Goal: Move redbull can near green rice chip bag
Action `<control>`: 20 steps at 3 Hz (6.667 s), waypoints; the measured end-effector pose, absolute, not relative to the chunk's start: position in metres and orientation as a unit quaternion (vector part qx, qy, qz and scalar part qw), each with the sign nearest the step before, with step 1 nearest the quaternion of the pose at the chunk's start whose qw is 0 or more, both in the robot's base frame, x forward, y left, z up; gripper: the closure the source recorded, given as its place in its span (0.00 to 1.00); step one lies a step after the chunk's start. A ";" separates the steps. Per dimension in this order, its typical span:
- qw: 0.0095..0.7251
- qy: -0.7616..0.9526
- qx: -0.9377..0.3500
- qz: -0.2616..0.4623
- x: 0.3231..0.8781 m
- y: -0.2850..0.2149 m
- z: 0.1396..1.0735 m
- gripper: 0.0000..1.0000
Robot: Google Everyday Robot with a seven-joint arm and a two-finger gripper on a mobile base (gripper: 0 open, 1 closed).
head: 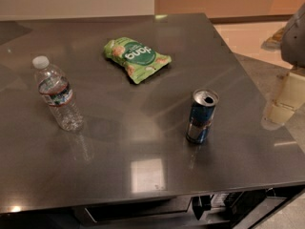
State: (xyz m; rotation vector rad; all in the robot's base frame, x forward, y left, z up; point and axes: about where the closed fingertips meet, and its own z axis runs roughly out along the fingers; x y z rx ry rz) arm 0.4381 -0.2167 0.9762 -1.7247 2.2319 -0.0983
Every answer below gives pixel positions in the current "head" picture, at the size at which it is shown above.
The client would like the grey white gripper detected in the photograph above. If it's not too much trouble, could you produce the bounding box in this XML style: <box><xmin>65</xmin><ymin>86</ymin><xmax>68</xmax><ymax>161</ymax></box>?
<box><xmin>268</xmin><ymin>3</ymin><xmax>305</xmax><ymax>124</ymax></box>

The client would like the blue silver redbull can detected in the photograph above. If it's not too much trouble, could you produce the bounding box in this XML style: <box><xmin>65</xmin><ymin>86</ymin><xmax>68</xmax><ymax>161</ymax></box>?
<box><xmin>186</xmin><ymin>89</ymin><xmax>219</xmax><ymax>144</ymax></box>

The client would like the green rice chip bag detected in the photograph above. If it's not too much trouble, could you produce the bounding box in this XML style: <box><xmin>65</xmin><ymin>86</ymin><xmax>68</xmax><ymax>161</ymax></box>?
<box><xmin>104</xmin><ymin>37</ymin><xmax>172</xmax><ymax>84</ymax></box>

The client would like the black mechanism under table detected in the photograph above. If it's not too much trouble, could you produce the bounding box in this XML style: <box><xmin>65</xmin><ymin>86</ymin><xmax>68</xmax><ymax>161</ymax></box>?
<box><xmin>192</xmin><ymin>190</ymin><xmax>266</xmax><ymax>221</ymax></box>

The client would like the clear plastic water bottle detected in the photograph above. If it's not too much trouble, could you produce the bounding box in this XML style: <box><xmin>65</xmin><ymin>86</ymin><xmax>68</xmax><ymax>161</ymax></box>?
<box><xmin>32</xmin><ymin>55</ymin><xmax>84</xmax><ymax>132</ymax></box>

